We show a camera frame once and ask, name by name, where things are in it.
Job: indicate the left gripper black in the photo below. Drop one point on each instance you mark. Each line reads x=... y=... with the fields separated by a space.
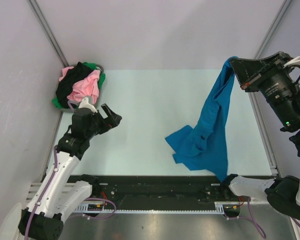
x=112 y=120

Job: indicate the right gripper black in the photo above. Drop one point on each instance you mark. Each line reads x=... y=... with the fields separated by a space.
x=252 y=74

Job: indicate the grey laundry basket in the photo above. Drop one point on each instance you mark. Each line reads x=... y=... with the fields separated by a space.
x=95 y=105

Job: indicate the blue t shirt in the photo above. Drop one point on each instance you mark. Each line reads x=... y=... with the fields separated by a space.
x=204 y=146

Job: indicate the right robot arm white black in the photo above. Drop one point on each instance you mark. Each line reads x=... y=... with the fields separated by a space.
x=284 y=192

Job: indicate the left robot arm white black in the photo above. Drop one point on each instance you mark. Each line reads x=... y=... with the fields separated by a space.
x=45 y=215

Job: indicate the pink t shirt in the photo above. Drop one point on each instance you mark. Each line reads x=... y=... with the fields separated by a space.
x=86 y=87

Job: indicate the black t shirt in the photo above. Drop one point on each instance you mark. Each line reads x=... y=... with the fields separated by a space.
x=72 y=76

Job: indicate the green t shirt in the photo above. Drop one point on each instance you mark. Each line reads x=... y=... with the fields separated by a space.
x=90 y=66

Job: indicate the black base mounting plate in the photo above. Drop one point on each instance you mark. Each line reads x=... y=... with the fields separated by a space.
x=144 y=190

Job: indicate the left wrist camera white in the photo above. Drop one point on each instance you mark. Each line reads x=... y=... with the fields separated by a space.
x=87 y=102

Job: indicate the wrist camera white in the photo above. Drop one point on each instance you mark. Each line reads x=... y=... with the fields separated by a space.
x=87 y=102
x=298 y=60

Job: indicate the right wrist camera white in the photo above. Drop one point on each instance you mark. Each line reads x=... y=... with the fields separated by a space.
x=298 y=60

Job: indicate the aluminium frame rail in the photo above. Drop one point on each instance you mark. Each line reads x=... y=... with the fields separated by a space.
x=35 y=187

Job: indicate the white slotted cable duct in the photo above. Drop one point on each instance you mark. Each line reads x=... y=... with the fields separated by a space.
x=156 y=208

